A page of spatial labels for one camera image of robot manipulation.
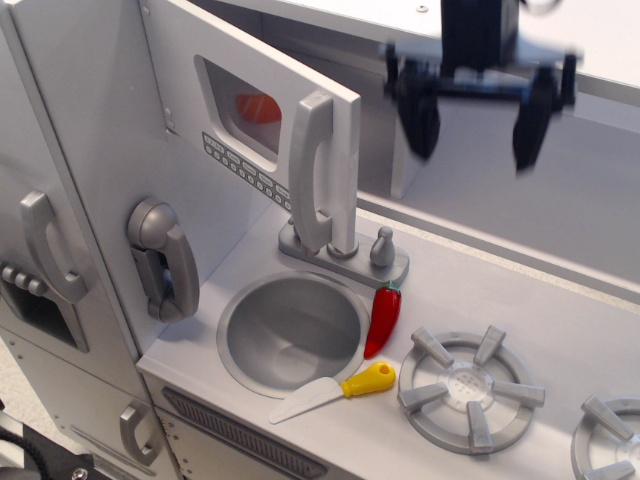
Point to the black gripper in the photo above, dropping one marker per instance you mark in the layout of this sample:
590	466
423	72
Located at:
537	75

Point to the silver microwave door handle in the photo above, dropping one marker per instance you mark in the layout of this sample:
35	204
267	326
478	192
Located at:
313	125

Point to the grey toy microwave door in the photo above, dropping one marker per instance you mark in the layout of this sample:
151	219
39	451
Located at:
286	130

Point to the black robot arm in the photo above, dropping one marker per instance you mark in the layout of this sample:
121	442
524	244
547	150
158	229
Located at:
481	56

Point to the orange toy food in microwave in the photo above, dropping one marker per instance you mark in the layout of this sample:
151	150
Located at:
258	108

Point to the silver toy faucet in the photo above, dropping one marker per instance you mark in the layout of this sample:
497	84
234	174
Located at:
373	262

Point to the red toy chili pepper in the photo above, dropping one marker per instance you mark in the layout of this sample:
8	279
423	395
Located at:
385	313

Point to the silver toy stove burner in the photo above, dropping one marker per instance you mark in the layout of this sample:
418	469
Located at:
467	393

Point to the round silver sink basin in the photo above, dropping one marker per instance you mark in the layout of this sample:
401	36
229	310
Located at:
285	330

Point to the grey oven vent grille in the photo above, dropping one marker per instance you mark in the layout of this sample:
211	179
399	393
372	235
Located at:
245	438

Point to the grey ice dispenser panel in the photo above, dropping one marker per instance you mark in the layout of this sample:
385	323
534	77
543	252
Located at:
33	302

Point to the yellow handled toy knife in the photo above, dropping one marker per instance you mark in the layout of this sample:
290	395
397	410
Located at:
376	378

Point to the silver toy wall phone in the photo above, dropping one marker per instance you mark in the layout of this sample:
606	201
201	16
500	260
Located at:
164	261

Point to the silver fridge door handle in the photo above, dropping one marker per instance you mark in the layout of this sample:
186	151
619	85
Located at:
36	215

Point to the silver lower door handle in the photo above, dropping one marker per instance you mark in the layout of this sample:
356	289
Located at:
137	437

